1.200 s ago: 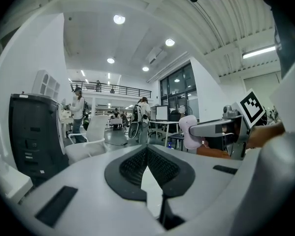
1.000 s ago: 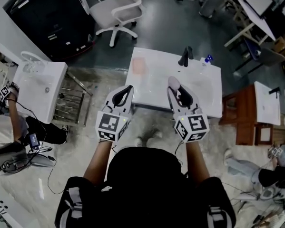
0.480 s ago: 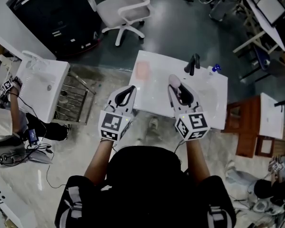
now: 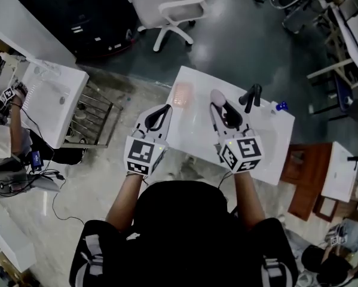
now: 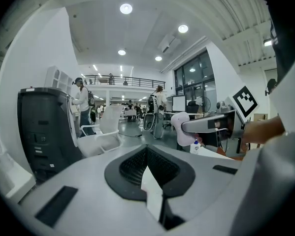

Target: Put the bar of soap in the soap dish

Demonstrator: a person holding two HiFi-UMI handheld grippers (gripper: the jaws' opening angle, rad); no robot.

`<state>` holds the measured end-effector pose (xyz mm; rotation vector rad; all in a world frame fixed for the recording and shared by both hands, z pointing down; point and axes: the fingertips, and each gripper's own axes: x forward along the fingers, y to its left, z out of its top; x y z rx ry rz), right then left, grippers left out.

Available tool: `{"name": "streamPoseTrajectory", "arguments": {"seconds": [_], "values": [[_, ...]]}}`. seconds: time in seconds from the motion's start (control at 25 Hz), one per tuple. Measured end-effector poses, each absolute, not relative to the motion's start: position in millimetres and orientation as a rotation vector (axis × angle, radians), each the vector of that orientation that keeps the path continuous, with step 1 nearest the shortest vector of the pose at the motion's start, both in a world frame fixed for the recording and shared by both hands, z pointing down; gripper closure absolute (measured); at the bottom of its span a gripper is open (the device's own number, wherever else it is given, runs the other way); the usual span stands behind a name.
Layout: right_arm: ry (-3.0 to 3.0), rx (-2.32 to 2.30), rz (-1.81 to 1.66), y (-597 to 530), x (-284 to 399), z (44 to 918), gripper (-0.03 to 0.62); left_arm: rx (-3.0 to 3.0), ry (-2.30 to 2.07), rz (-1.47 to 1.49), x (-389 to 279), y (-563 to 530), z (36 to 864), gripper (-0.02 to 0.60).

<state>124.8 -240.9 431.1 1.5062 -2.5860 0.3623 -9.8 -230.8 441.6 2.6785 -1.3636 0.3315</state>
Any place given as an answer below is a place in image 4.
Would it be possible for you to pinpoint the white sink with white faucet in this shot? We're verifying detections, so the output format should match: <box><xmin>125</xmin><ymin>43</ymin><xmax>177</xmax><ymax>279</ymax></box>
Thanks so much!
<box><xmin>19</xmin><ymin>59</ymin><xmax>90</xmax><ymax>149</ymax></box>

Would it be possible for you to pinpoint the thin black floor cable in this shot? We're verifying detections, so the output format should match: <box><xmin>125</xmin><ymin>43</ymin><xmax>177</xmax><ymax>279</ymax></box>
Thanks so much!
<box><xmin>51</xmin><ymin>172</ymin><xmax>85</xmax><ymax>224</ymax></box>

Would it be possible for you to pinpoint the clear dispenser bottle blue pump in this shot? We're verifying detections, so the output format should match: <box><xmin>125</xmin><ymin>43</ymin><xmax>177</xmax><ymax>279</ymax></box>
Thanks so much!
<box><xmin>270</xmin><ymin>100</ymin><xmax>289</xmax><ymax>115</ymax></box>

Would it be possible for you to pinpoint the person's black shirt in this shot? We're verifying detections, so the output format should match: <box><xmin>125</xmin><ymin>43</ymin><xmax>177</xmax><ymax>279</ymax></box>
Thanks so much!
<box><xmin>68</xmin><ymin>213</ymin><xmax>299</xmax><ymax>287</ymax></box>

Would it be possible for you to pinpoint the small white sink top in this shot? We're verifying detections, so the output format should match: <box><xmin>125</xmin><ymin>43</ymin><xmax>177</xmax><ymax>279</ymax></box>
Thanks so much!
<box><xmin>320</xmin><ymin>141</ymin><xmax>358</xmax><ymax>203</ymax></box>

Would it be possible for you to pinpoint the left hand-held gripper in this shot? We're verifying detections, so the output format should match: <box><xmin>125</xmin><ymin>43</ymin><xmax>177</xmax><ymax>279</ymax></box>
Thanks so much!
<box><xmin>124</xmin><ymin>103</ymin><xmax>173</xmax><ymax>177</ymax></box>

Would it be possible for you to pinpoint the person's left forearm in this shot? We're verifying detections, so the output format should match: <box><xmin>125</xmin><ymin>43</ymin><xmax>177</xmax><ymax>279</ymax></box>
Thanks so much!
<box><xmin>105</xmin><ymin>173</ymin><xmax>143</xmax><ymax>233</ymax></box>

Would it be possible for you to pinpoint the black sink faucet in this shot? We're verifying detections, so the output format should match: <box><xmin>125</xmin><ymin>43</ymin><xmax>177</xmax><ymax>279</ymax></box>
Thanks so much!
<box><xmin>238</xmin><ymin>83</ymin><xmax>263</xmax><ymax>113</ymax></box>

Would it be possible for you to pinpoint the grey shoulder strap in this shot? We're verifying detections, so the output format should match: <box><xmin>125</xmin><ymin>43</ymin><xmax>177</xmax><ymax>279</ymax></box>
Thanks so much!
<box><xmin>261</xmin><ymin>258</ymin><xmax>289</xmax><ymax>287</ymax></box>
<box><xmin>77</xmin><ymin>234</ymin><xmax>106</xmax><ymax>287</ymax></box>

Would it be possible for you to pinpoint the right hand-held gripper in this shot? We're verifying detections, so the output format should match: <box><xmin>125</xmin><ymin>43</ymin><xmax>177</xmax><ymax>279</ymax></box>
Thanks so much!
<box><xmin>209</xmin><ymin>100</ymin><xmax>265</xmax><ymax>175</ymax></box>

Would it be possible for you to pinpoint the white ceramic sink basin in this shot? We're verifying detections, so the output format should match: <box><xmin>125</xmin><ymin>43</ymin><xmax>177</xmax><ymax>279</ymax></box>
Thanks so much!
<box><xmin>166</xmin><ymin>65</ymin><xmax>296</xmax><ymax>187</ymax></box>

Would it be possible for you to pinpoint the grey chair with black legs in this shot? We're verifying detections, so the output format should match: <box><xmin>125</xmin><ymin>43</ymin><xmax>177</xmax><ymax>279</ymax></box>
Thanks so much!
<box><xmin>308</xmin><ymin>73</ymin><xmax>358</xmax><ymax>122</ymax></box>

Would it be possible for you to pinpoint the white box with black dots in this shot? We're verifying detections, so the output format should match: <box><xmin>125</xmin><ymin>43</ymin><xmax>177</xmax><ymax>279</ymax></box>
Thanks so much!
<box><xmin>0</xmin><ymin>200</ymin><xmax>38</xmax><ymax>273</ymax></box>

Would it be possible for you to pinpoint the white slanted table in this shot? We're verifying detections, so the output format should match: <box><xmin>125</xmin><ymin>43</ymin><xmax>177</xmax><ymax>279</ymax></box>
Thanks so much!
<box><xmin>307</xmin><ymin>0</ymin><xmax>358</xmax><ymax>89</ymax></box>

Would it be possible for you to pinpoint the blue electronics box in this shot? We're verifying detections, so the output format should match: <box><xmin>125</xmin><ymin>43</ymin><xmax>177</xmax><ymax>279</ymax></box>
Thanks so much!
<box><xmin>29</xmin><ymin>150</ymin><xmax>44</xmax><ymax>172</ymax></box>

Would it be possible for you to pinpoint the metal bar rack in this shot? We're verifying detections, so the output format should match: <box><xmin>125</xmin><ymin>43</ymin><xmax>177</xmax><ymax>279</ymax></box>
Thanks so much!
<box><xmin>62</xmin><ymin>79</ymin><xmax>124</xmax><ymax>148</ymax></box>

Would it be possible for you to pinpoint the person's right forearm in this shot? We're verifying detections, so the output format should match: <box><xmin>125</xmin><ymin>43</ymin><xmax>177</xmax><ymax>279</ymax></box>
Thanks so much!
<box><xmin>232</xmin><ymin>172</ymin><xmax>266</xmax><ymax>231</ymax></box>

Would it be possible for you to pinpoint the large black cabinet machine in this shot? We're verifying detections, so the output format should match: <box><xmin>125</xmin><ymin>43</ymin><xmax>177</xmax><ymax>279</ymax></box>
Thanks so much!
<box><xmin>11</xmin><ymin>0</ymin><xmax>139</xmax><ymax>62</ymax></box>

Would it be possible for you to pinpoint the white office chair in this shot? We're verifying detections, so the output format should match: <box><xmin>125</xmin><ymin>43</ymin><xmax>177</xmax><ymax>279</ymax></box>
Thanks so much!
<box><xmin>118</xmin><ymin>0</ymin><xmax>211</xmax><ymax>53</ymax></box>

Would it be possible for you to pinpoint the brown wooden cabinet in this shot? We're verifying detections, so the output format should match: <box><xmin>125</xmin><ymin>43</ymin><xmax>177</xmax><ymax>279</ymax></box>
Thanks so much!
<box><xmin>280</xmin><ymin>143</ymin><xmax>358</xmax><ymax>224</ymax></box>

